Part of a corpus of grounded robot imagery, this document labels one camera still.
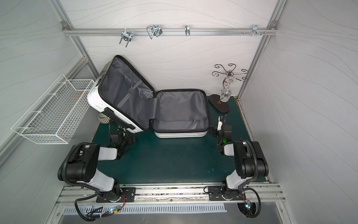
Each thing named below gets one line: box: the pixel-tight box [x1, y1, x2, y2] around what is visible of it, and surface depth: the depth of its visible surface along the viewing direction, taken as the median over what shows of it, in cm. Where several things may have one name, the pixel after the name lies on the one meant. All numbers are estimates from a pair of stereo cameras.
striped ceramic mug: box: [96, 112, 110, 125], surface depth 100 cm
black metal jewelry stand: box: [208, 63, 248, 113], surface depth 100 cm
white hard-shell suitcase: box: [87, 55, 211, 139], surface depth 102 cm
